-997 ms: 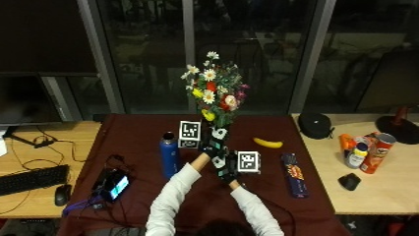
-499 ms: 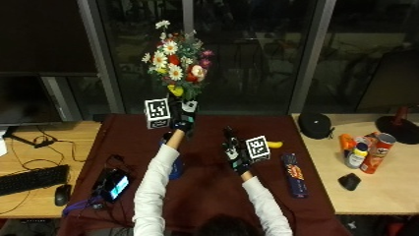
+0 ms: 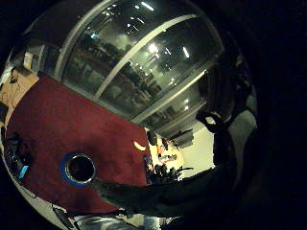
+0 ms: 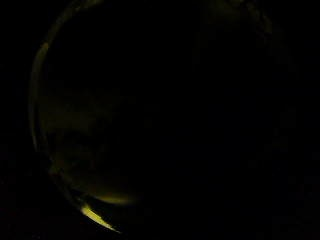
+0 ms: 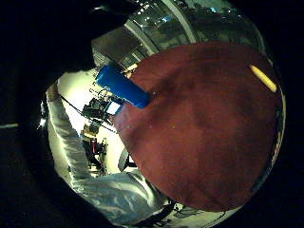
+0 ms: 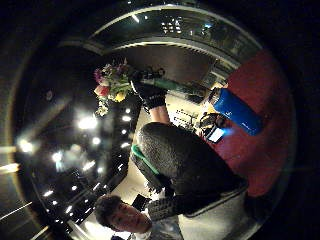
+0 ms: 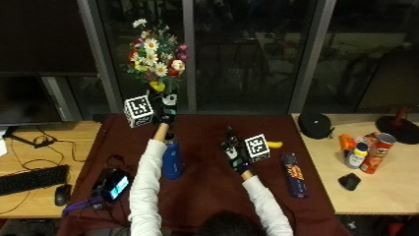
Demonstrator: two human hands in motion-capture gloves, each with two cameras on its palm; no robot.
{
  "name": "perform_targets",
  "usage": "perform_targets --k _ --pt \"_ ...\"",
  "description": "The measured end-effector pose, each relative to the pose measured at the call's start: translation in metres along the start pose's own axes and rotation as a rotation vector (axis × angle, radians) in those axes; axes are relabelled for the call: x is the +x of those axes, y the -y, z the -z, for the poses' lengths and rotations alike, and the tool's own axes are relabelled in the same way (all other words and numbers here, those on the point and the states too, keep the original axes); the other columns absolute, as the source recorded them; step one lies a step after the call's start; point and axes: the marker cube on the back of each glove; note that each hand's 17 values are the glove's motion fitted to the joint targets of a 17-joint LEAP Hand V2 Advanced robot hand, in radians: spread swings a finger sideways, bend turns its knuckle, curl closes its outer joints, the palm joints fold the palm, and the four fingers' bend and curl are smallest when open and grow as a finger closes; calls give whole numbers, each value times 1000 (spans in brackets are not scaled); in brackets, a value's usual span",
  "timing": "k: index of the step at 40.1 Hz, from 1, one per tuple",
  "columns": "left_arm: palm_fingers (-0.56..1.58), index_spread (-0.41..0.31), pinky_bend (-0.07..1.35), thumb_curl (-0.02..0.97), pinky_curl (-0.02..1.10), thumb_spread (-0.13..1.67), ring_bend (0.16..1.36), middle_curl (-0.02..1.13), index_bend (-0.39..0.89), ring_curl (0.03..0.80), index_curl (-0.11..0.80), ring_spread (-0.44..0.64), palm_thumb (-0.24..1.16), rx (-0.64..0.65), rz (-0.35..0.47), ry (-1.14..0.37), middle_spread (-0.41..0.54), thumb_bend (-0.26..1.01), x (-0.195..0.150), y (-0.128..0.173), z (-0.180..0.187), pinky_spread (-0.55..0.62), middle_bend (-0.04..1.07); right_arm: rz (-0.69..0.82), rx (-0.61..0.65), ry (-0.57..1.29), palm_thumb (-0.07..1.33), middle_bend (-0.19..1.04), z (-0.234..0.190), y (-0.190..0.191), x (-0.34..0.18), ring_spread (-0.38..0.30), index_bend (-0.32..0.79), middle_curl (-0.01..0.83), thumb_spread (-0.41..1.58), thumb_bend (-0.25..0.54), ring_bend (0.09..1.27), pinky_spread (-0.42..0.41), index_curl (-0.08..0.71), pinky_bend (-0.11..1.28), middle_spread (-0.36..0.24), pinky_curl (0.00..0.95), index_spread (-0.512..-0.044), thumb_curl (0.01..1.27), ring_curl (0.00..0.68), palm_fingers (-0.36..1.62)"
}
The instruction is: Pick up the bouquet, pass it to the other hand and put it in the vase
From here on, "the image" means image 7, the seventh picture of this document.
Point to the person's left hand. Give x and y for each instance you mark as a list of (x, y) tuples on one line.
[(166, 108)]

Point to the person's right hand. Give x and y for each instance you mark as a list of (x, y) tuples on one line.
[(235, 155)]

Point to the mixed flower bouquet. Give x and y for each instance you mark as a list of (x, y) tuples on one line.
[(154, 59)]

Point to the white marker cube right glove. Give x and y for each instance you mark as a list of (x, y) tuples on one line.
[(256, 147)]

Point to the white marker cube glove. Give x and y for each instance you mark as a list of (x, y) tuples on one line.
[(256, 147), (139, 110)]

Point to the white marker cube left glove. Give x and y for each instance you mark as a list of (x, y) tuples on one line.
[(139, 110)]

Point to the yellow banana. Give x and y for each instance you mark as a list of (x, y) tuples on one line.
[(274, 144)]

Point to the blue vase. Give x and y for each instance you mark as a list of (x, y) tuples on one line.
[(171, 160)]

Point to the dark red tablecloth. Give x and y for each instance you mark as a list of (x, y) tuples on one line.
[(208, 190)]

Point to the dark blue snack box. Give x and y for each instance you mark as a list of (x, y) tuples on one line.
[(294, 175)]

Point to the black round pouch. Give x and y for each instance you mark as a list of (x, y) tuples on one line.
[(315, 125)]

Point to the orange packet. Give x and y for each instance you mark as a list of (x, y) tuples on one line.
[(345, 141)]

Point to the black device lit screen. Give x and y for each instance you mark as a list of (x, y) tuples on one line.
[(115, 187)]

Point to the black vertical mouse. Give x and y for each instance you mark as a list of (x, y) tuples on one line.
[(349, 181)]

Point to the black monitor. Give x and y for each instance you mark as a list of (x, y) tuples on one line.
[(24, 98)]

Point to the red chip can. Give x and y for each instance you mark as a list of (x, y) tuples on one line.
[(376, 154)]

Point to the black computer mouse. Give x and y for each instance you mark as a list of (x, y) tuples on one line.
[(62, 194)]

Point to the black keyboard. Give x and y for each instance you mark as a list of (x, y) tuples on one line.
[(31, 179)]

